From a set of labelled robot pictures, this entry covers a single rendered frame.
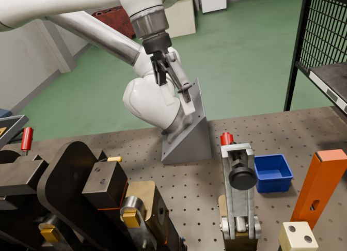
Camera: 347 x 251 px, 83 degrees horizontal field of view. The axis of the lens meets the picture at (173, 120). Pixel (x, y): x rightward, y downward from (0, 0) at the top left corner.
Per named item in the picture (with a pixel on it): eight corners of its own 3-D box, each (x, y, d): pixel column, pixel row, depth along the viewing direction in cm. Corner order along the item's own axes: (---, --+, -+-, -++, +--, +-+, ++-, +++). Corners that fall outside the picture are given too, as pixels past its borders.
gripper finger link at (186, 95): (184, 82, 50) (189, 83, 48) (189, 100, 52) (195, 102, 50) (178, 84, 50) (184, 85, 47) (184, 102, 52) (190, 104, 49)
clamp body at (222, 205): (228, 287, 53) (220, 235, 31) (223, 246, 61) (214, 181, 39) (253, 287, 52) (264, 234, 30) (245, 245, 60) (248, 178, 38)
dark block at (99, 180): (148, 264, 61) (80, 193, 35) (152, 239, 66) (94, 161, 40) (164, 264, 60) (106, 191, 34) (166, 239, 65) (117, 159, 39)
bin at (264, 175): (257, 194, 70) (258, 179, 65) (250, 170, 78) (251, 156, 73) (290, 192, 69) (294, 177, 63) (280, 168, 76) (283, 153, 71)
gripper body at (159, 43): (173, 28, 49) (184, 64, 52) (161, 33, 56) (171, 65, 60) (146, 38, 47) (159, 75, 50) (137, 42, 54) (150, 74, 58)
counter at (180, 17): (194, 12, 624) (190, -17, 575) (195, 33, 455) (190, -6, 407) (172, 17, 637) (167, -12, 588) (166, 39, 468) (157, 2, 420)
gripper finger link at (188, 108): (186, 87, 52) (188, 87, 51) (194, 110, 55) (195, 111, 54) (177, 91, 51) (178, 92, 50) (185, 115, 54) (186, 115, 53)
